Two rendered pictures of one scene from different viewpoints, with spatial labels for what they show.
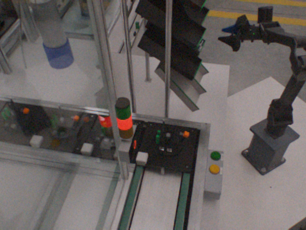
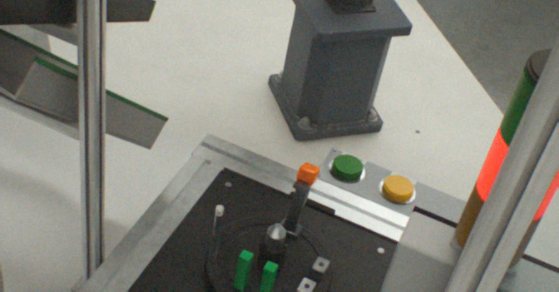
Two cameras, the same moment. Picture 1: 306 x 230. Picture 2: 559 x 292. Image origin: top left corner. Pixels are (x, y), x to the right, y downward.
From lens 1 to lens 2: 1.02 m
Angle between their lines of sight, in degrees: 58
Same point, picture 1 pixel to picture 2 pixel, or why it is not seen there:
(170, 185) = not seen: outside the picture
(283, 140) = (384, 2)
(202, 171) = (399, 222)
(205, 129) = (225, 157)
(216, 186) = (456, 207)
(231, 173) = not seen: hidden behind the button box
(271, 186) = (414, 129)
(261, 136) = (361, 27)
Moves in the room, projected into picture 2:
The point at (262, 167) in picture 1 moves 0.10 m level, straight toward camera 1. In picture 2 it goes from (368, 112) to (418, 148)
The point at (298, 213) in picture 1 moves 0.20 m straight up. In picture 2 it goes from (493, 119) to (535, 18)
